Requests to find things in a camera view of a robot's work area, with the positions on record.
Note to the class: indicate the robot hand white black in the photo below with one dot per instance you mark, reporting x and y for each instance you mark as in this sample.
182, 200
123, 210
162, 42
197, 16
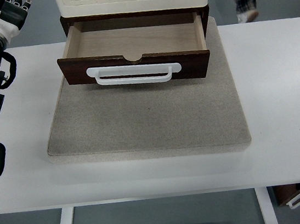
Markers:
0, 22

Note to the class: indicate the beige grey thick mat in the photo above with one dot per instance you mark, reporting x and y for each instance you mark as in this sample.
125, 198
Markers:
145, 118

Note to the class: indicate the dark brown wooden drawer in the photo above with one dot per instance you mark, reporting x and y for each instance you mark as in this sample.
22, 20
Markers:
135, 39

